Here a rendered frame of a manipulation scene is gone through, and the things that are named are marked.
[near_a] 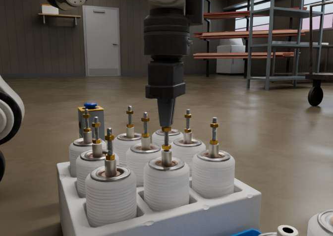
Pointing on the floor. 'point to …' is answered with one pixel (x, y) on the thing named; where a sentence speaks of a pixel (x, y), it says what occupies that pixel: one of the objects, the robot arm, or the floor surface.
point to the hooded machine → (223, 65)
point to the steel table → (295, 55)
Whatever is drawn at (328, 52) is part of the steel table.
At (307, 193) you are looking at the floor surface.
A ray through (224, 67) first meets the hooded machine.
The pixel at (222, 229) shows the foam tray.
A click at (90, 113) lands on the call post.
